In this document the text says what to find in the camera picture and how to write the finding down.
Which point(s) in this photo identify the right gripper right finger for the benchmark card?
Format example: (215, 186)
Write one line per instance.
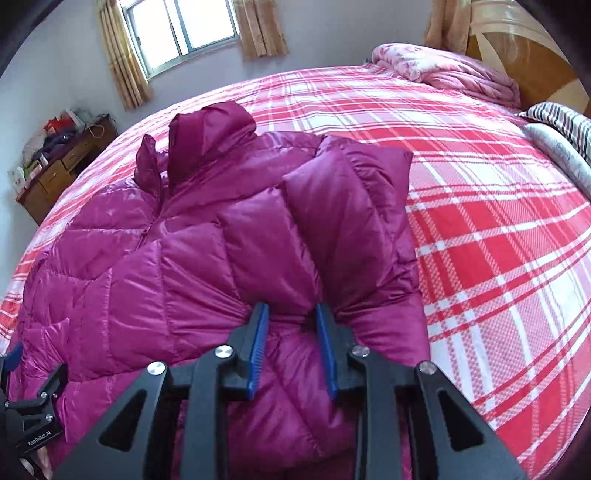
(419, 405)

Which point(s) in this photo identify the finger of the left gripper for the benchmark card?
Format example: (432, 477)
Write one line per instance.
(8, 363)
(56, 382)

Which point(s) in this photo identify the magenta puffer jacket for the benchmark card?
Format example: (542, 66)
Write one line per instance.
(163, 266)

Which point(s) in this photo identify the brown wooden desk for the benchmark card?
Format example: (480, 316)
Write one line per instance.
(63, 167)

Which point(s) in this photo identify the red plaid bed sheet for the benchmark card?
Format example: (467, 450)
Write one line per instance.
(502, 238)

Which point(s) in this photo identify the clutter pile on desk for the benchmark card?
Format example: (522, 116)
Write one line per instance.
(52, 139)

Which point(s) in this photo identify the left yellow curtain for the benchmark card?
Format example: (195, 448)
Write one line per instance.
(127, 74)

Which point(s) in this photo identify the grey floral pillow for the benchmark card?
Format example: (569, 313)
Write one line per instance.
(562, 153)

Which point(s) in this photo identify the striped pillow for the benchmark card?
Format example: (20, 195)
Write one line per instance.
(574, 126)

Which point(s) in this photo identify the pink folded quilt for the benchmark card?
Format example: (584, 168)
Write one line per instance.
(448, 71)

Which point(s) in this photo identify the far window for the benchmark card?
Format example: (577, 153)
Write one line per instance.
(166, 33)

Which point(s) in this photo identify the side yellow curtain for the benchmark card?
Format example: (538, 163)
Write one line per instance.
(449, 25)

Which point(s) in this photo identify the wooden bed headboard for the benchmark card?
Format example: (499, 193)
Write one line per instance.
(504, 36)

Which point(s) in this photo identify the right yellow curtain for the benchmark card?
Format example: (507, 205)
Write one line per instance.
(259, 29)

